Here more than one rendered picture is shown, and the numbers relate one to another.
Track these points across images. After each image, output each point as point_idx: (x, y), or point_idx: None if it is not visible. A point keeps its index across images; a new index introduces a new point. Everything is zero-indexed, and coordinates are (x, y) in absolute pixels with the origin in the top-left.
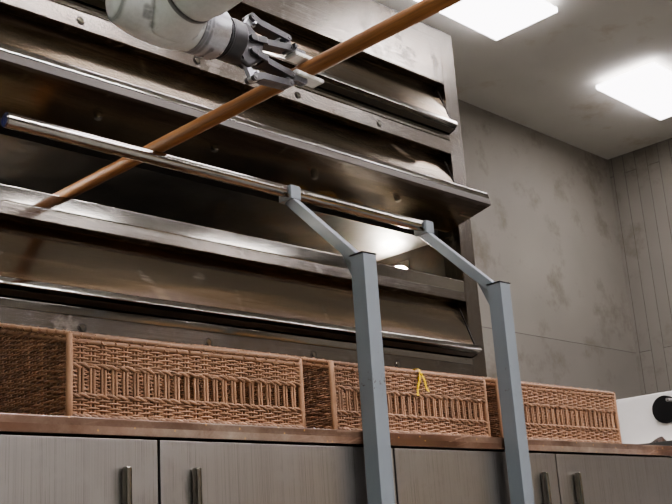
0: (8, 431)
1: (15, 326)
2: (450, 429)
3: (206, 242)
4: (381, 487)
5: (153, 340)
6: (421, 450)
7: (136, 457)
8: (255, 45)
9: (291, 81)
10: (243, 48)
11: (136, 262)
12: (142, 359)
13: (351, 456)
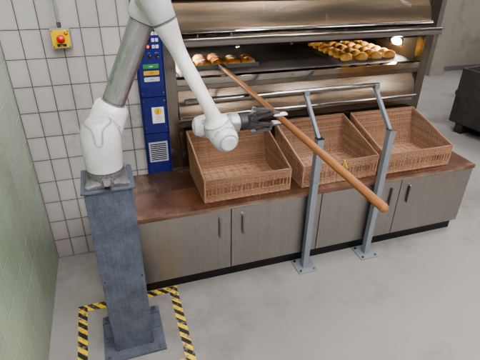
0: (183, 216)
1: (196, 160)
2: (355, 176)
3: (286, 78)
4: (309, 212)
5: None
6: (335, 191)
7: (223, 214)
8: (254, 121)
9: (270, 128)
10: (246, 128)
11: (256, 92)
12: (229, 182)
13: (303, 199)
